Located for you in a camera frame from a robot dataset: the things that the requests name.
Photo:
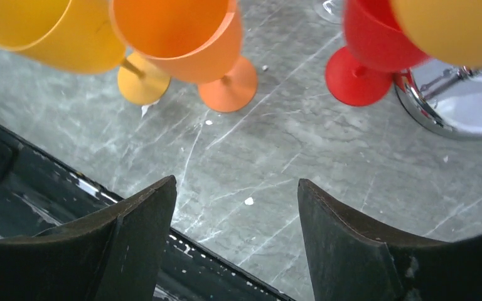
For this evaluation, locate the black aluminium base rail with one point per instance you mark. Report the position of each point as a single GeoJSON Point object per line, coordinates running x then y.
{"type": "Point", "coordinates": [39, 192]}

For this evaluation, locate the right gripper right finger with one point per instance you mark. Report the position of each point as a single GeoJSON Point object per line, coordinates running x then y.
{"type": "Point", "coordinates": [352, 256]}

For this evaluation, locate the orange goblet centre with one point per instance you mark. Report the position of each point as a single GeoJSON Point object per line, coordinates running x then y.
{"type": "Point", "coordinates": [198, 42]}

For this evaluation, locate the red goblet right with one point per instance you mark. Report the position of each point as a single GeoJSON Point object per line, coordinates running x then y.
{"type": "Point", "coordinates": [361, 72]}

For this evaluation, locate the silver wire glass rack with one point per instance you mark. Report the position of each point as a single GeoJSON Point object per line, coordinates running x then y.
{"type": "Point", "coordinates": [445, 99]}

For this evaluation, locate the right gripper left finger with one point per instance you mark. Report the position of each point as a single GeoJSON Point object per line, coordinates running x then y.
{"type": "Point", "coordinates": [112, 254]}

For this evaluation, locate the yellow goblet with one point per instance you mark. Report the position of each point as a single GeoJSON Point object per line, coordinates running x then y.
{"type": "Point", "coordinates": [450, 31]}
{"type": "Point", "coordinates": [78, 37]}

